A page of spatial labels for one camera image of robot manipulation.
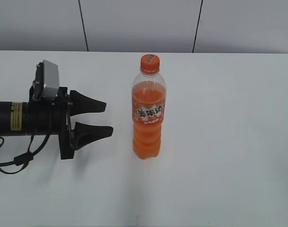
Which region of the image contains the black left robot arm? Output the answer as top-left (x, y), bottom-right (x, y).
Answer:
top-left (0, 87), bottom-right (113, 159)

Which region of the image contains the orange soda bottle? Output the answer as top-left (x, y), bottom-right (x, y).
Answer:
top-left (130, 54), bottom-right (168, 160)

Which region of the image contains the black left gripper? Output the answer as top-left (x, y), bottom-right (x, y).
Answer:
top-left (26, 87), bottom-right (113, 160)

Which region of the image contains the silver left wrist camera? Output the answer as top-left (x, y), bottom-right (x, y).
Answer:
top-left (32, 60), bottom-right (60, 101)

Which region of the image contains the orange bottle cap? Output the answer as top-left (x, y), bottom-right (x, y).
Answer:
top-left (140, 54), bottom-right (160, 75)

